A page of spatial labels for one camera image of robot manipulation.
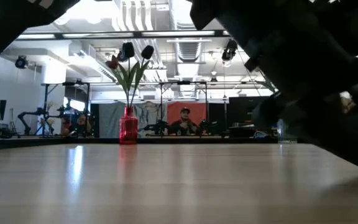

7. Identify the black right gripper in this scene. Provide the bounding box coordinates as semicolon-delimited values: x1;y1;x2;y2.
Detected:
252;83;358;174

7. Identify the black artificial tulip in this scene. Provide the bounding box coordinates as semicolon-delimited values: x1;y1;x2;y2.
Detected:
122;42;135;108
129;45;155;108

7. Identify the clear glass vase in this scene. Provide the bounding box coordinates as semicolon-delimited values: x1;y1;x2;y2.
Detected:
277;117;298;144

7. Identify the red glass vase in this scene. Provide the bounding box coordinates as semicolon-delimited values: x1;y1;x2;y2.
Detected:
119;105;139;145

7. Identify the black hanging spotlight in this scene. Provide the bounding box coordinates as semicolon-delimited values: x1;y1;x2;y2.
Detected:
221;39;239;62
14;55;28;70

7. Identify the person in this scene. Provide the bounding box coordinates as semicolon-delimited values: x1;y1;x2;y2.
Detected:
168;106;201;137

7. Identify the orange backdrop cloth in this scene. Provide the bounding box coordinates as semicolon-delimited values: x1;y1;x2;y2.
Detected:
167;102;208;127

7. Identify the grey backdrop cloth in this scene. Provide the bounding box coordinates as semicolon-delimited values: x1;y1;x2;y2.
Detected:
99;102;167;138

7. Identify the black frame stand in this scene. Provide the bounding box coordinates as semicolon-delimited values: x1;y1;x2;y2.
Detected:
42;81;91;138
159;80;209;138

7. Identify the black aluminium table frame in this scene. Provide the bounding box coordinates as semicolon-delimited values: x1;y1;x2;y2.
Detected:
0;135;279;152

